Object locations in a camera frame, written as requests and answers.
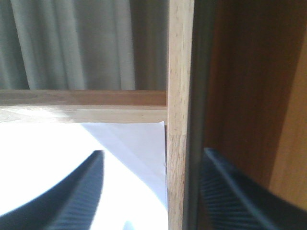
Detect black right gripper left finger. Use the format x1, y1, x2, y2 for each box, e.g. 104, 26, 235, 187
0, 150, 105, 230

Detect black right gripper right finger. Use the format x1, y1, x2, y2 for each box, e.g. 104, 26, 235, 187
200, 148, 307, 230

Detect white paper sheets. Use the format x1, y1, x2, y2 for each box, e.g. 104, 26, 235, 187
0, 122, 168, 230

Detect wooden shelf unit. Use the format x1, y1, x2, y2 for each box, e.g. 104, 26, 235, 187
0, 0, 307, 230

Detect grey curtain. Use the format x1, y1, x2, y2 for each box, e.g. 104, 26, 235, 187
0, 0, 169, 90

